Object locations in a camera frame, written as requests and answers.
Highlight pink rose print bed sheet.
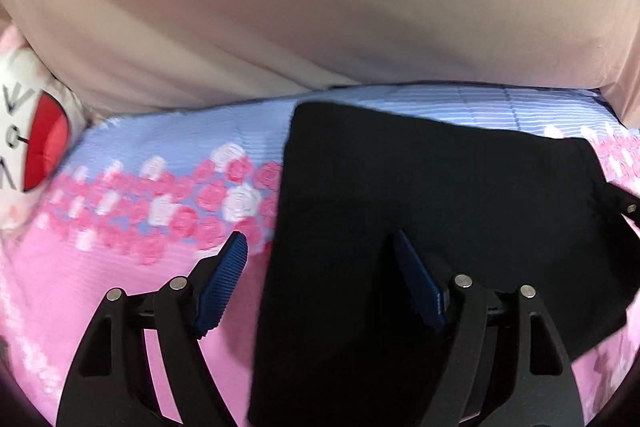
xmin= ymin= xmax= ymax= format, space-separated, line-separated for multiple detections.
xmin=0 ymin=82 xmax=640 ymax=427

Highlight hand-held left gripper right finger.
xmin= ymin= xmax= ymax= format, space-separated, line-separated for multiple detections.
xmin=392 ymin=229 xmax=587 ymax=427

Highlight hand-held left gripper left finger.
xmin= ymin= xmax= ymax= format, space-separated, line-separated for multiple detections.
xmin=56 ymin=231 xmax=249 ymax=427

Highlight white cat face pillow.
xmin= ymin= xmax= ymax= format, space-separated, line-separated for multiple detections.
xmin=0 ymin=29 xmax=92 ymax=234

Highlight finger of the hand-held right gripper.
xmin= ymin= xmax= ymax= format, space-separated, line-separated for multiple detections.
xmin=597 ymin=179 xmax=640 ymax=230

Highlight black pants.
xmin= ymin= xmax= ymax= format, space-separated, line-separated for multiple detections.
xmin=247 ymin=101 xmax=640 ymax=427

